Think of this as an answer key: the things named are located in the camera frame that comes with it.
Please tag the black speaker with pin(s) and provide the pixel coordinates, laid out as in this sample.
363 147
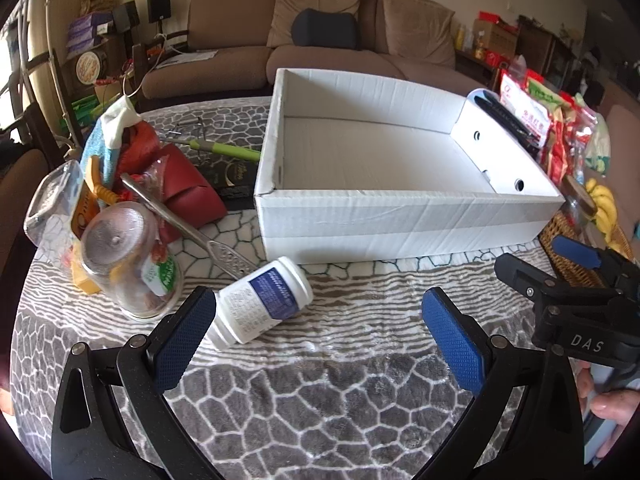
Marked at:
158 6
125 15

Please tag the brown cardboard carton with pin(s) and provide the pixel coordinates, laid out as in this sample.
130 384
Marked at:
495 40

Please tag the person's right hand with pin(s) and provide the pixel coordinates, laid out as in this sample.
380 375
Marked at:
607 405

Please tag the brown sofa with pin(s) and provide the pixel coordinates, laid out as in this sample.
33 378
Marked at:
225 60

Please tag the dark wooden cabinet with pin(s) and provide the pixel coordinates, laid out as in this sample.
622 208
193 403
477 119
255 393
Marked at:
545 50

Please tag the white cloth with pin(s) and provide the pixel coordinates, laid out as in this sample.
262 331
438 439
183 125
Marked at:
117 120

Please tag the black long device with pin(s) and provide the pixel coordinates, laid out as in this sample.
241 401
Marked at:
510 120

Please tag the black carton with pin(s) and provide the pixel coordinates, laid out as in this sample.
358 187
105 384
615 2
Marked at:
230 177

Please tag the yellow bottle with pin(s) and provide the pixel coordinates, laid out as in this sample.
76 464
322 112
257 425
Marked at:
460 37

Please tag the white cardboard box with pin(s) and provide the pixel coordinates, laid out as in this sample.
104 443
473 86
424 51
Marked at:
400 220

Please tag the round printed tin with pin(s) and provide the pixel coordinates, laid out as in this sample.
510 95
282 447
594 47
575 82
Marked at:
89 67

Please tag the dark blue cushion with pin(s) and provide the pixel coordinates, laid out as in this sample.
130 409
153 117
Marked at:
325 30

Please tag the green and white plastic bag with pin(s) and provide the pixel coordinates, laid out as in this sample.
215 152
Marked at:
600 150

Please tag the red and white snack packet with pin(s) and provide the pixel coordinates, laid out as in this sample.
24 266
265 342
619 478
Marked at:
522 105

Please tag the green plastic bin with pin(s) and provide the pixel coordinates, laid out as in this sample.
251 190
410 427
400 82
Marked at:
85 107

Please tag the clear crinkled plastic bag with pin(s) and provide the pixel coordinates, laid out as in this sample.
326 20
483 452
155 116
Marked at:
152 172

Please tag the clear plastic packet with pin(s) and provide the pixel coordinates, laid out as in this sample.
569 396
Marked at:
50 200

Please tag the red leather pouch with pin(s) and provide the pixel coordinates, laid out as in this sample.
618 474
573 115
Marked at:
195 195

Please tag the purple tissue box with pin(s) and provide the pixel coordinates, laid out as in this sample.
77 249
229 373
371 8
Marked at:
92 22
82 49
85 36

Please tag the glass jar with brown lid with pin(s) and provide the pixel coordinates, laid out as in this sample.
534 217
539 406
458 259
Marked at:
577 197

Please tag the green snack packet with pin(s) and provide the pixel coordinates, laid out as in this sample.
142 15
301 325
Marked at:
547 92

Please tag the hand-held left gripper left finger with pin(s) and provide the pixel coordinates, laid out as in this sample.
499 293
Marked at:
182 345

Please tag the bunch of bananas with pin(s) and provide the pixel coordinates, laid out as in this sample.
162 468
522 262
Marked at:
605 205

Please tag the grey patterned blanket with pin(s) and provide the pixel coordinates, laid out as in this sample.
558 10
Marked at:
325 385

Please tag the red mesh bag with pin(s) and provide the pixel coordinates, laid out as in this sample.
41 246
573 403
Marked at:
145 142

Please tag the wicker basket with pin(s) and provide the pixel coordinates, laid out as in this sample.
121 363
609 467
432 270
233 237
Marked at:
560 250

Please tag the white papers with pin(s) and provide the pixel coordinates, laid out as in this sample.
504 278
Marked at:
187 57

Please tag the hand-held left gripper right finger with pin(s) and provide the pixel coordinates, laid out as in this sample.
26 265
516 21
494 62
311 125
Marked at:
452 345

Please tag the silver metal serving utensil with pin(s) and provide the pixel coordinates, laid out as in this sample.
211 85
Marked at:
220 250

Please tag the blue towel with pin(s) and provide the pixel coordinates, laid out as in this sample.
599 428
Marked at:
110 165

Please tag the clear glass jar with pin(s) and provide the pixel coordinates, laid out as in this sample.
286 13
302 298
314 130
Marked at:
125 260

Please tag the red gift box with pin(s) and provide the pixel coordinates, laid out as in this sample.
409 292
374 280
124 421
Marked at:
495 17

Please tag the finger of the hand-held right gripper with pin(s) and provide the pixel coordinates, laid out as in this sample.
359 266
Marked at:
520 272
575 251

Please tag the white pill bottle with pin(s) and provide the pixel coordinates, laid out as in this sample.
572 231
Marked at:
260 300

